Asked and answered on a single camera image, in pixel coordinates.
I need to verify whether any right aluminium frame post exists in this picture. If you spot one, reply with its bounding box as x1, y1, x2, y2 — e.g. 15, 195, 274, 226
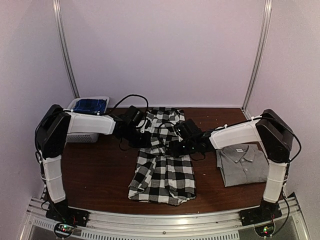
241, 0, 273, 118

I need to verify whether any left aluminium frame post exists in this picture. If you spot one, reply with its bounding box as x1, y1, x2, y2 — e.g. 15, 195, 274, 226
52, 0, 80, 98

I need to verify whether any folded grey shirt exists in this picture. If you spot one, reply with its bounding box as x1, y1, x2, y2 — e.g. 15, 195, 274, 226
216, 144, 269, 187

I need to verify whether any black white plaid shirt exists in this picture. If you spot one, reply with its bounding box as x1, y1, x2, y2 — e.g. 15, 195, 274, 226
128, 107, 197, 206

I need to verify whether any left black cable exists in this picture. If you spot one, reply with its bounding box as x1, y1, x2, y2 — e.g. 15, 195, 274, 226
109, 94, 150, 118

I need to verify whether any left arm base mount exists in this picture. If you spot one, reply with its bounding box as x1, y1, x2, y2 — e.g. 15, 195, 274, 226
45, 208, 89, 227

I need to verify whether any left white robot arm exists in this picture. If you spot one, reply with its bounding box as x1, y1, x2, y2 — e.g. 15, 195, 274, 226
34, 104, 151, 222

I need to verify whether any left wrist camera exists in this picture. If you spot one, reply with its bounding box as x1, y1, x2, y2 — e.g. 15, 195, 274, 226
124, 105, 147, 130

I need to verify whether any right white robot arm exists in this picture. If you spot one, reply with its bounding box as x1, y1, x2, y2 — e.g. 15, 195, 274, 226
166, 109, 298, 221

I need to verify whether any front aluminium rail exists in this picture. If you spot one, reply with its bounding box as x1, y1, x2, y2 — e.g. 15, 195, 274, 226
17, 197, 311, 240

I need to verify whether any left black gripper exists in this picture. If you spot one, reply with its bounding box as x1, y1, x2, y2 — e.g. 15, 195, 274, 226
121, 125, 152, 148

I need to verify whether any blue plaid shirt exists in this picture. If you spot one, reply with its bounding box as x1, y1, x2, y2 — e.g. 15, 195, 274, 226
72, 98, 107, 115

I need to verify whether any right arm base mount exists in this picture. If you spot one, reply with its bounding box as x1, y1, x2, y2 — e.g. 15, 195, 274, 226
239, 204, 283, 226

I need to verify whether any white plastic basket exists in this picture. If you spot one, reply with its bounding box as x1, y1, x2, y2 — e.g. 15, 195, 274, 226
66, 96, 110, 143

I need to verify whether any aluminium frame post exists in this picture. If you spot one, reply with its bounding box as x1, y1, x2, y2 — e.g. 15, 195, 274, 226
241, 0, 273, 118
52, 0, 80, 98

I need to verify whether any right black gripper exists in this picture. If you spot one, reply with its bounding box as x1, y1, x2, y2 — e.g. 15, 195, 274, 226
169, 139, 197, 157

